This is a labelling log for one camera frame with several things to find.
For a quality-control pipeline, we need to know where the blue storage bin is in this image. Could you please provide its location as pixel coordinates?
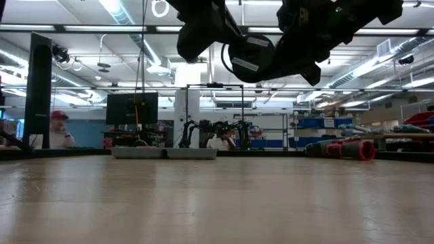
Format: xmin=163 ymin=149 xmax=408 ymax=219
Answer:
xmin=296 ymin=117 xmax=354 ymax=129
xmin=250 ymin=138 xmax=306 ymax=149

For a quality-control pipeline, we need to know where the black monitor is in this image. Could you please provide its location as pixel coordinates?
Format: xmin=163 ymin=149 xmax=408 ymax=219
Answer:
xmin=105 ymin=91 xmax=159 ymax=125

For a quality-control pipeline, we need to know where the red shelf bin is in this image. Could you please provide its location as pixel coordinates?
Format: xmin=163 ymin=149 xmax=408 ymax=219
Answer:
xmin=403 ymin=111 xmax=434 ymax=128

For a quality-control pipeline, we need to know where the grey plastic tool case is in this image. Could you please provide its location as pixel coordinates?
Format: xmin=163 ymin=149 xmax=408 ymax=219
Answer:
xmin=111 ymin=146 xmax=218 ymax=161

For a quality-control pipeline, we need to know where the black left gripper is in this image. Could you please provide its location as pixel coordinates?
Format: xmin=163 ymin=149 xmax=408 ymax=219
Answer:
xmin=165 ymin=0 xmax=245 ymax=64

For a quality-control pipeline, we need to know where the red black cordless drill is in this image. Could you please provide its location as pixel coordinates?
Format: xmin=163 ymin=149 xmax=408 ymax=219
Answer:
xmin=304 ymin=138 xmax=376 ymax=161

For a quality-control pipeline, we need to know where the black cord spool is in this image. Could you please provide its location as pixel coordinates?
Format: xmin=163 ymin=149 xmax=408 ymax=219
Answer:
xmin=227 ymin=33 xmax=276 ymax=84

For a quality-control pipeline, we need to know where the person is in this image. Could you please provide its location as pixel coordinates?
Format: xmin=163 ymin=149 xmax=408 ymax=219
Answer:
xmin=205 ymin=130 xmax=237 ymax=151
xmin=49 ymin=110 xmax=77 ymax=149

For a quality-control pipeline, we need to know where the black upright panel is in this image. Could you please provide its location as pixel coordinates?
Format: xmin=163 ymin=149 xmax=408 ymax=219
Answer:
xmin=22 ymin=32 xmax=54 ymax=150

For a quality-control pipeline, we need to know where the teal grey device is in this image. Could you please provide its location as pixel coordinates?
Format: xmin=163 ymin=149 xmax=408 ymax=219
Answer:
xmin=393 ymin=124 xmax=422 ymax=134
xmin=338 ymin=123 xmax=372 ymax=134

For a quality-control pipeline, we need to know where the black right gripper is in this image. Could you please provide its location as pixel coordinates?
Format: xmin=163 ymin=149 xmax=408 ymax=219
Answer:
xmin=256 ymin=0 xmax=336 ymax=87

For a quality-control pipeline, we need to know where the black camera gantry frame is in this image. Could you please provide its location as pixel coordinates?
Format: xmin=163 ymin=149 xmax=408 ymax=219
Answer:
xmin=184 ymin=83 xmax=245 ymax=150

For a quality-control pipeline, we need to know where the thin black cord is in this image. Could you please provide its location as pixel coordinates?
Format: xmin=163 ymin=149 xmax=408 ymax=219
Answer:
xmin=220 ymin=43 xmax=236 ymax=75

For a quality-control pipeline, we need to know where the white ring light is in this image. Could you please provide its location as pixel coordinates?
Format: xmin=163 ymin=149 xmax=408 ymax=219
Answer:
xmin=151 ymin=0 xmax=170 ymax=19

